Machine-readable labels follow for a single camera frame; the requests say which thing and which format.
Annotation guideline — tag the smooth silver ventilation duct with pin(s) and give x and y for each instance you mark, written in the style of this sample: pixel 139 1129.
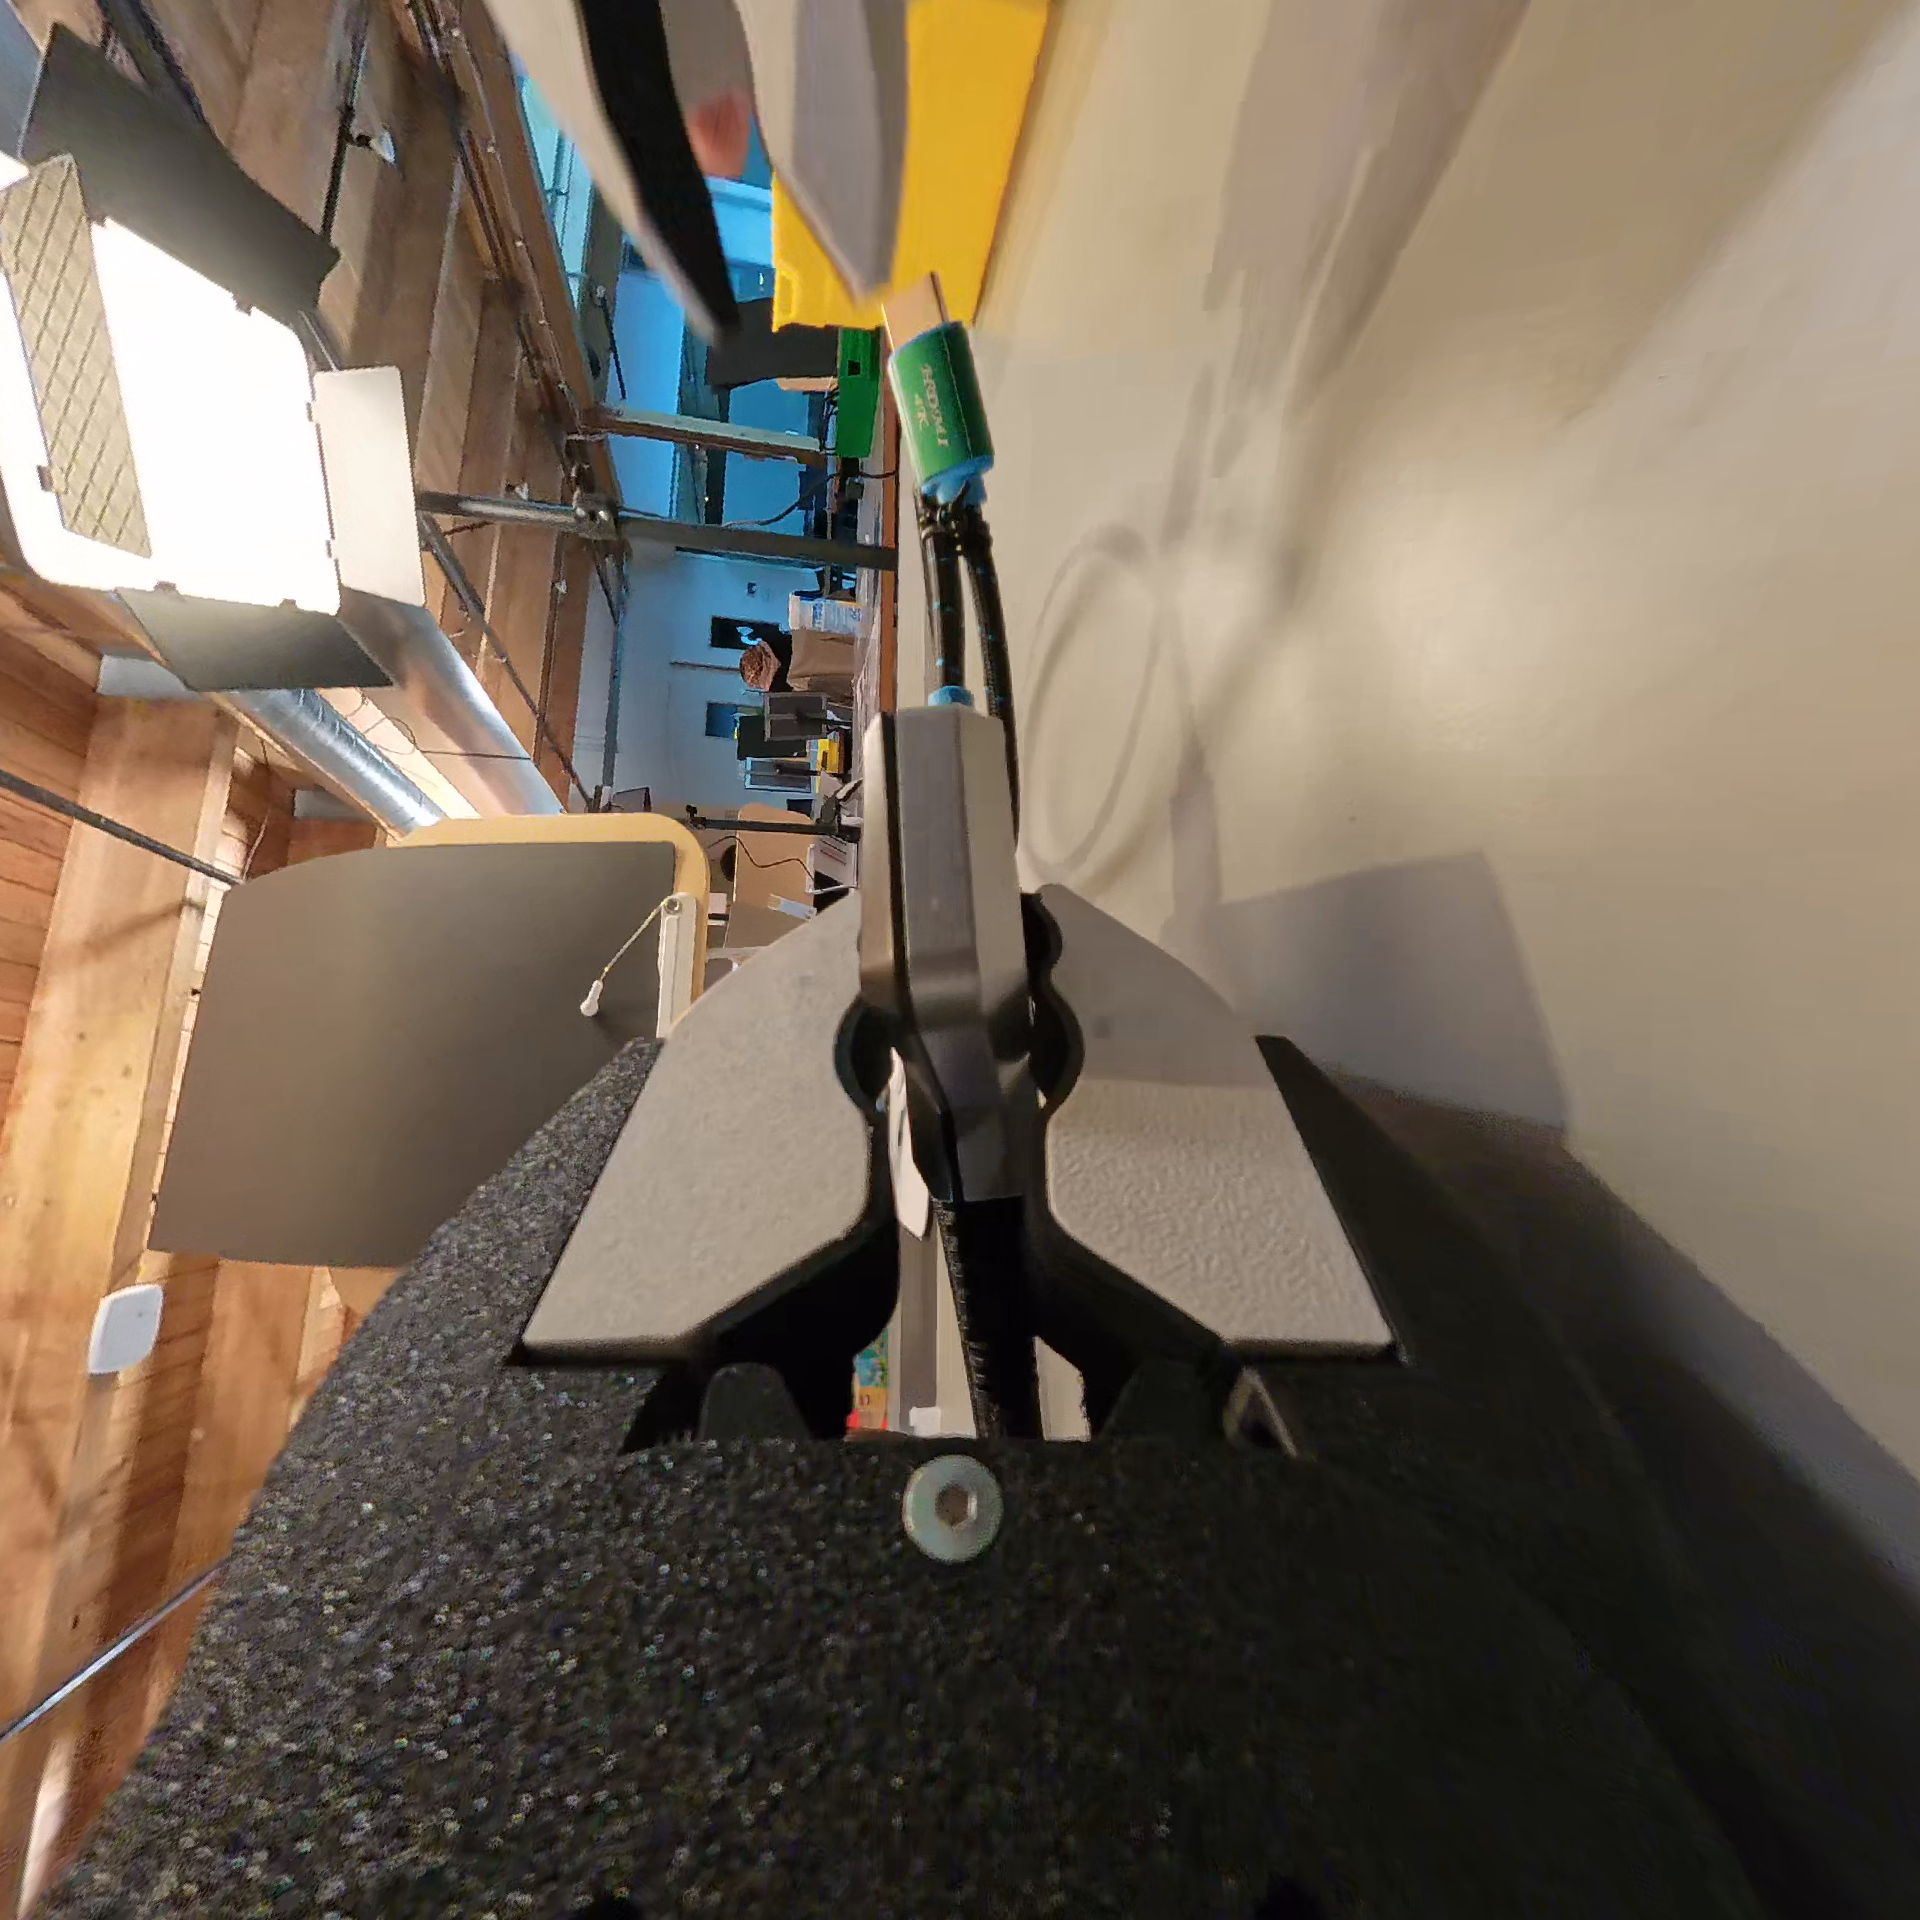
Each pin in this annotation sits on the smooth silver ventilation duct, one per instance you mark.
pixel 465 713

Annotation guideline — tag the brown paper bag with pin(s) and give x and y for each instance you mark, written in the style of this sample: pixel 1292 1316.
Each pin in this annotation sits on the brown paper bag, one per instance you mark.
pixel 822 660

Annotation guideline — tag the studio light panel black flaps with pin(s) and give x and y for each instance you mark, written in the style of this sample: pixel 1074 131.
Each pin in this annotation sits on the studio light panel black flaps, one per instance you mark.
pixel 196 405

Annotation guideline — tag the yellow plastic bin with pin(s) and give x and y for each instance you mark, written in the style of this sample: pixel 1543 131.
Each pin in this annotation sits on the yellow plastic bin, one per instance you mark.
pixel 974 135

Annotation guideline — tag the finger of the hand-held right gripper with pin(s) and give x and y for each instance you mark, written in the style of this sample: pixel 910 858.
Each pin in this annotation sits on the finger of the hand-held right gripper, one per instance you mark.
pixel 533 24
pixel 834 119

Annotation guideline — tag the cardboard box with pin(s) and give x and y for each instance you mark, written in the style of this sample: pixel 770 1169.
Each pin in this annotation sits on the cardboard box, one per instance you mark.
pixel 774 868

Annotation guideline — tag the green plastic bin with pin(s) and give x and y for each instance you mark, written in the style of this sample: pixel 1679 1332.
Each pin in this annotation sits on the green plastic bin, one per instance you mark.
pixel 859 399

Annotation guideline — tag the black metal stand bar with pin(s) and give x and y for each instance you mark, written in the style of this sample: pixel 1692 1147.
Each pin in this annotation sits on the black metal stand bar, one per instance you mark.
pixel 675 533

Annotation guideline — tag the silver spiral duct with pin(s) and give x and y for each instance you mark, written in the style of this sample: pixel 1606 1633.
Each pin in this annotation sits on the silver spiral duct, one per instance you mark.
pixel 330 751

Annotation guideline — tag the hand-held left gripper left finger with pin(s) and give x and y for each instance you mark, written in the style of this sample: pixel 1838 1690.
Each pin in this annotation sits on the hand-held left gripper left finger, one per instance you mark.
pixel 734 1154

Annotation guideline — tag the white wall sensor box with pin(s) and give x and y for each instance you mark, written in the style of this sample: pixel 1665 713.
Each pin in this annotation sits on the white wall sensor box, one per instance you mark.
pixel 124 1330

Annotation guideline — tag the grey metal port hub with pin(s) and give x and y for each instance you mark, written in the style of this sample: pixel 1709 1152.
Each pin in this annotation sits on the grey metal port hub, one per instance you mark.
pixel 945 868

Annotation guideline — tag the wooden-edged black board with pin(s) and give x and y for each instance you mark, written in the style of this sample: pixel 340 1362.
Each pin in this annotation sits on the wooden-edged black board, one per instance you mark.
pixel 390 1049

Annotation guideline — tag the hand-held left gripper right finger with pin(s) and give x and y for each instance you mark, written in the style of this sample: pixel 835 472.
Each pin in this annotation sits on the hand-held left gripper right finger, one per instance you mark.
pixel 1201 1184

